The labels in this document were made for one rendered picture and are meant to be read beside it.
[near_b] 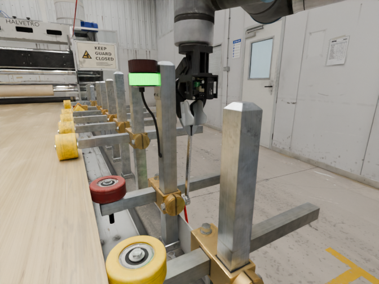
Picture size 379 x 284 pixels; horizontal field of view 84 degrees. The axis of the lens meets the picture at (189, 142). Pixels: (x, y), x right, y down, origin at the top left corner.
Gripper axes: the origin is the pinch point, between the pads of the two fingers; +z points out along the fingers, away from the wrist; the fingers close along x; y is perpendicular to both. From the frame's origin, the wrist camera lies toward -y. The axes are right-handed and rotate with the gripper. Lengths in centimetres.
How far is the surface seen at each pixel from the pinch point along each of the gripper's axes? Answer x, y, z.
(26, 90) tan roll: -67, -252, -5
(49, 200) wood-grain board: -32.8, -0.1, 11.2
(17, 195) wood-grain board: -38.9, -5.8, 11.2
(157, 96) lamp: -9.7, 2.7, -9.1
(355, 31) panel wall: 264, -91, -69
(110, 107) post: -8, -71, 0
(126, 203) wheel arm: -17.6, -0.1, 16.4
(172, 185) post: -7.2, 4.2, 12.2
